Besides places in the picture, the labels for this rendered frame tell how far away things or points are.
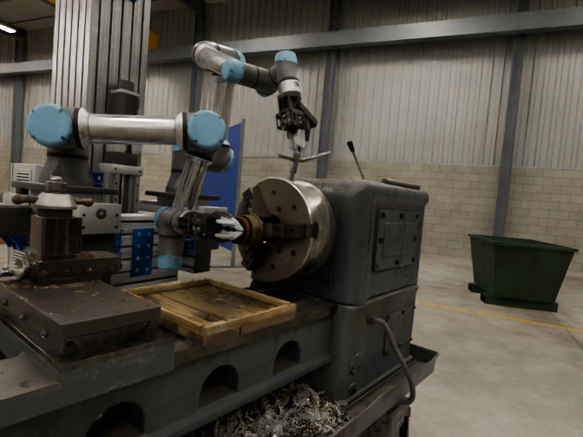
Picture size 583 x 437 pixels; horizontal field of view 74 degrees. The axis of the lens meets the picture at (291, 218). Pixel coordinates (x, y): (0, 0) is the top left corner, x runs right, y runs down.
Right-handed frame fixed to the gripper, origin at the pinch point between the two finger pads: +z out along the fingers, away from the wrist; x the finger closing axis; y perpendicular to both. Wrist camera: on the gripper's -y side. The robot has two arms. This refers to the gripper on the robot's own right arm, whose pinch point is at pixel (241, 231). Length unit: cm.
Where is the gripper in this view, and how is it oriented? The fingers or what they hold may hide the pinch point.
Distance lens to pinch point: 104.9
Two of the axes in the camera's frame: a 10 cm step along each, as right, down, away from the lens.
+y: -6.5, -0.1, -7.6
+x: 0.8, -10.0, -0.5
